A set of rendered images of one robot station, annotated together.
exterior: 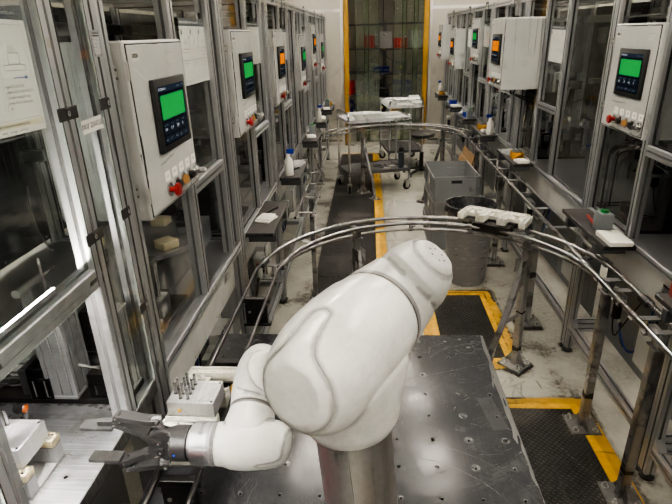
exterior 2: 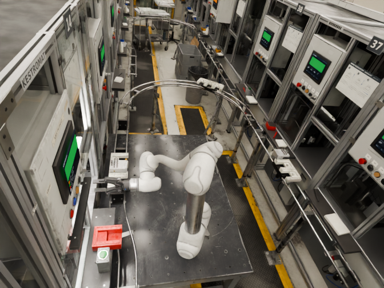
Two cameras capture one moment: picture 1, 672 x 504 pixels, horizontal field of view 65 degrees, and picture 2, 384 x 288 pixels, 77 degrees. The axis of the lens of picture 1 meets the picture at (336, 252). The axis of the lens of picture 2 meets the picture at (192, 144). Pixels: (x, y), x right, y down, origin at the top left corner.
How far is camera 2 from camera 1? 67 cm
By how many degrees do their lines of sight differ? 25
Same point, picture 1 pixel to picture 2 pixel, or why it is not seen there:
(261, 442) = (154, 184)
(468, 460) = not seen: hidden behind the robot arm
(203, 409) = (123, 170)
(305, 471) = not seen: hidden behind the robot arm
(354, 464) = (199, 197)
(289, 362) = (193, 181)
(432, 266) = (219, 150)
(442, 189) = (186, 59)
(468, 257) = (195, 92)
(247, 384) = (146, 166)
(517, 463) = (218, 180)
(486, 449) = not seen: hidden behind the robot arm
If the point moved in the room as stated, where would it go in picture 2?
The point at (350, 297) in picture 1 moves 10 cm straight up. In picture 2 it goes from (203, 162) to (207, 147)
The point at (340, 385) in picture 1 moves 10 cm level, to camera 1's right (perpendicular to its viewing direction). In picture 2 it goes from (204, 185) to (223, 183)
